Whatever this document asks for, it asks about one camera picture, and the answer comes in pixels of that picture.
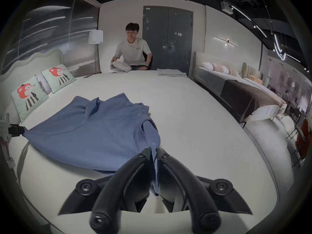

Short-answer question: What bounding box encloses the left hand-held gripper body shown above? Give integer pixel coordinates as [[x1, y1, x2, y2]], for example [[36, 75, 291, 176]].
[[0, 113, 11, 138]]

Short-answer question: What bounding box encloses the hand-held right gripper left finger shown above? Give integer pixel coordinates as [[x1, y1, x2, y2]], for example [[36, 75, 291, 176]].
[[58, 148, 156, 234]]

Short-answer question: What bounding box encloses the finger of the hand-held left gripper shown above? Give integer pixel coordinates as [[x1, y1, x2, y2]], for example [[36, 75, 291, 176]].
[[8, 124, 25, 137]]

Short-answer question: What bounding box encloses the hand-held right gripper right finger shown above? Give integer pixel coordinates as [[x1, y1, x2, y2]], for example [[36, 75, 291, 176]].
[[156, 148, 253, 232]]

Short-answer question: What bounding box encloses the blue shirt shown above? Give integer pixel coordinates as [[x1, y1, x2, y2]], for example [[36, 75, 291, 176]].
[[21, 93, 161, 197]]

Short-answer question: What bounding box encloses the fox print pillow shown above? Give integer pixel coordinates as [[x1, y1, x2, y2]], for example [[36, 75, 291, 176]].
[[41, 64, 77, 94], [12, 76, 50, 122]]

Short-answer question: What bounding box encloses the bed with white sheet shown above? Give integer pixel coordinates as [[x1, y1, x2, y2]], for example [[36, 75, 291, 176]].
[[5, 68, 281, 234]]

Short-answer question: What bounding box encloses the padded pale headboard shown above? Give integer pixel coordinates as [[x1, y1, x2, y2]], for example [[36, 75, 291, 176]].
[[0, 48, 64, 82]]

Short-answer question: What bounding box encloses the bed with brown blanket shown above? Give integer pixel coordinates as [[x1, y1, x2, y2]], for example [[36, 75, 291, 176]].
[[189, 51, 287, 129]]

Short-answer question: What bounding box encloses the folded white cloth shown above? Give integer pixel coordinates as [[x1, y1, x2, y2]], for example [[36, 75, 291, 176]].
[[157, 68, 188, 77], [110, 61, 132, 73]]

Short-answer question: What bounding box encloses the floor lamp with white shade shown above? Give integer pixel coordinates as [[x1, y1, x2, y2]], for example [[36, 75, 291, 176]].
[[83, 30, 104, 78]]

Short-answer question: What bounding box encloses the bed with beige ribbed headboard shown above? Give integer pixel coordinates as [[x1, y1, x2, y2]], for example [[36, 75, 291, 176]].
[[241, 62, 268, 88]]

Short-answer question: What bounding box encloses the dark double door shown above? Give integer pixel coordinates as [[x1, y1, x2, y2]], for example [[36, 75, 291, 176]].
[[143, 6, 194, 71]]

